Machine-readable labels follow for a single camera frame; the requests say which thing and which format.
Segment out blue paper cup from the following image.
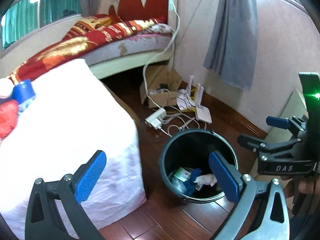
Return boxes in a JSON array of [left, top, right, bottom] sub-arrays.
[[12, 79, 36, 113]]

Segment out black round trash bin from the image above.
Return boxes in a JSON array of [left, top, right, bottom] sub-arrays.
[[159, 129, 239, 204]]

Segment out right hand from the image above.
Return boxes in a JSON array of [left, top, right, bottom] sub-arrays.
[[281, 176, 319, 209]]

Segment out white crumpled tissue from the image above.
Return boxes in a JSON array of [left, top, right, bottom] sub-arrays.
[[194, 174, 217, 187]]

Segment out dark blue crumpled cloth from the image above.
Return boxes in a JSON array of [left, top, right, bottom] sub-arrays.
[[183, 168, 202, 197]]

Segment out green white packet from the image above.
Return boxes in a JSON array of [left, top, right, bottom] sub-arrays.
[[173, 167, 191, 182]]

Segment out white wifi router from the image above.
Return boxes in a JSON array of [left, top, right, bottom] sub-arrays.
[[176, 75, 212, 124]]

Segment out grey hanging towel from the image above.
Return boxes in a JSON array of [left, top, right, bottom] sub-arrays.
[[203, 0, 258, 90]]

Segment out white power strip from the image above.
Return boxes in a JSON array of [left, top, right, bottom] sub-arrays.
[[145, 108, 167, 130]]

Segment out brown cardboard box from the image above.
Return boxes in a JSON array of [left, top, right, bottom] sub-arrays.
[[139, 65, 182, 108]]

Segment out red heart-shaped headboard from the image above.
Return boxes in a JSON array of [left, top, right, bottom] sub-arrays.
[[108, 0, 178, 29]]

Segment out red yellow patterned blanket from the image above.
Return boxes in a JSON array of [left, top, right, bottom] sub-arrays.
[[7, 14, 173, 85]]

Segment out green curtained window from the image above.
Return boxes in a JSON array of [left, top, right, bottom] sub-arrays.
[[1, 0, 81, 51]]

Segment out tangled white cables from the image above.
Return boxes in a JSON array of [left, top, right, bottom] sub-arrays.
[[147, 89, 208, 138]]

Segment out white hanging power cable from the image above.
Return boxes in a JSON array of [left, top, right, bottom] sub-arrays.
[[142, 0, 181, 111]]

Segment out bed with white frame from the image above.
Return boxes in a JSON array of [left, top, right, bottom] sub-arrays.
[[7, 13, 176, 81]]

